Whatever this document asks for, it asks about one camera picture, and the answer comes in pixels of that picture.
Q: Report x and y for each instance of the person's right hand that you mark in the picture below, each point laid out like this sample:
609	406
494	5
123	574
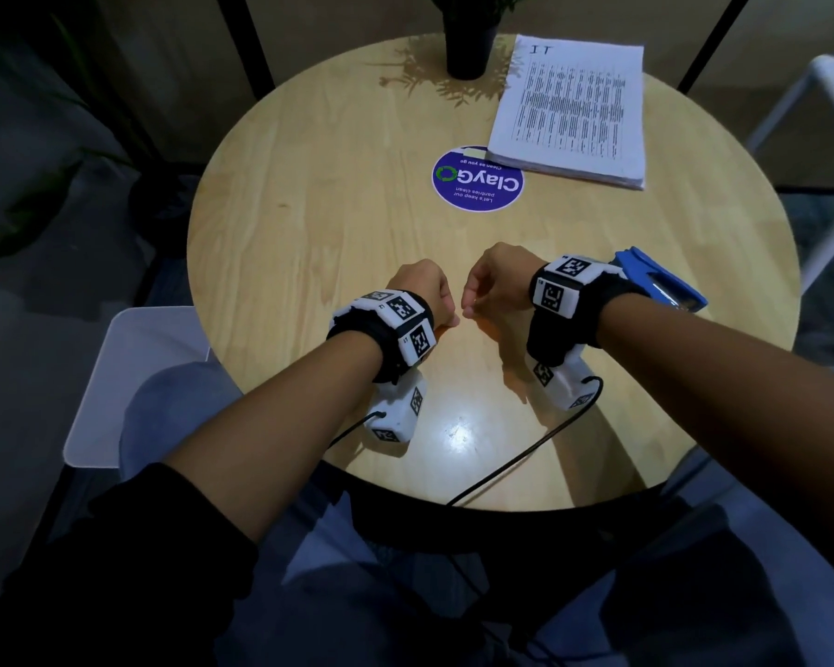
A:
507	277

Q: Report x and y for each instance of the person's left hand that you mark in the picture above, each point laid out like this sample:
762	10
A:
424	284

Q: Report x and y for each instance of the blue stapler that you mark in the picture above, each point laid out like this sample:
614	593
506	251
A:
674	284

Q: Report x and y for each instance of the stack of white printed papers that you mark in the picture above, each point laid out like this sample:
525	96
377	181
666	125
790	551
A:
577	111

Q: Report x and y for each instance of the person's left forearm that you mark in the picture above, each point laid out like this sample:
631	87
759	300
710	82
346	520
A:
271	437

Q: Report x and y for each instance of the person's right forearm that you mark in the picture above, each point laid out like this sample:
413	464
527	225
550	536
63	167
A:
723	395

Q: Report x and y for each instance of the person's grey trousers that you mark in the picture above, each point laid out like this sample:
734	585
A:
667	597

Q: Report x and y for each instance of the person's black sleeve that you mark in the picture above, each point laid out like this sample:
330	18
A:
111	583

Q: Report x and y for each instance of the black right wristband with markers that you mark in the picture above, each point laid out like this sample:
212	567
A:
577	298

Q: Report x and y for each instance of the round purple sticker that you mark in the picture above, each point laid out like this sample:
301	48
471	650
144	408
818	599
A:
476	190

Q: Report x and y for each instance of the small potted green plant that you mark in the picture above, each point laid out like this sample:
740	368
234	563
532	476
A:
469	41

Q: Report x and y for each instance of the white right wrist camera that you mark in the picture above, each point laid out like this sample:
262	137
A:
563	382

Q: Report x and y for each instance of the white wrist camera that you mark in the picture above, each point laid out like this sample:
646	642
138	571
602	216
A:
396	416
563	382

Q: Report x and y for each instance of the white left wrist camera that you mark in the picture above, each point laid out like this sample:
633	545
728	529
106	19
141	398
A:
396	416

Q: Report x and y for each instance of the black partition frame post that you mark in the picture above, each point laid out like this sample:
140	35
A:
247	45
712	45

